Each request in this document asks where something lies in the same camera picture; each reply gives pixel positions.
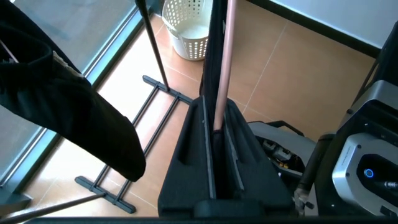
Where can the black shorts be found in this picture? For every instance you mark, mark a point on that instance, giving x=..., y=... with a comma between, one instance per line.
x=77, y=109

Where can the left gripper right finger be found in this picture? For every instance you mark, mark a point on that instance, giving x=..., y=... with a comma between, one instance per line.
x=261, y=180

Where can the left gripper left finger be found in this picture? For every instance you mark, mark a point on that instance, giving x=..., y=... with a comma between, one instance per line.
x=186, y=174

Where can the window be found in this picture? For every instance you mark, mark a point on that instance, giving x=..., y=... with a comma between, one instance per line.
x=77, y=31

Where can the black clothes rack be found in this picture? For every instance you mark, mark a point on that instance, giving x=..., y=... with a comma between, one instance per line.
x=154, y=46

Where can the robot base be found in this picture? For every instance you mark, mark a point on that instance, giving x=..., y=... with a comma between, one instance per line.
x=357, y=155

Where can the black garment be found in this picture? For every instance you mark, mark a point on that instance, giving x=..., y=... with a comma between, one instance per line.
x=211, y=62

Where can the white laundry basket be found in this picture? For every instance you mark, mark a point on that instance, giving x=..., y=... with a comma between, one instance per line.
x=186, y=40

